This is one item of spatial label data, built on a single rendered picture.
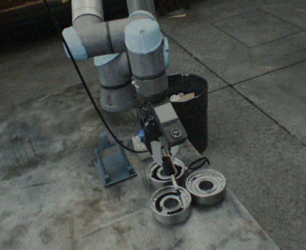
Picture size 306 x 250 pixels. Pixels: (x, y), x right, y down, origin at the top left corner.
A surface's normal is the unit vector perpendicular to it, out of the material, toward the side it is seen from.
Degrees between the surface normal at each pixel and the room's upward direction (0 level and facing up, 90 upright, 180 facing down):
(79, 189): 0
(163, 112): 32
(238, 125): 0
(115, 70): 92
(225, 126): 0
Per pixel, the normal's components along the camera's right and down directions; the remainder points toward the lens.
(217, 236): -0.14, -0.82
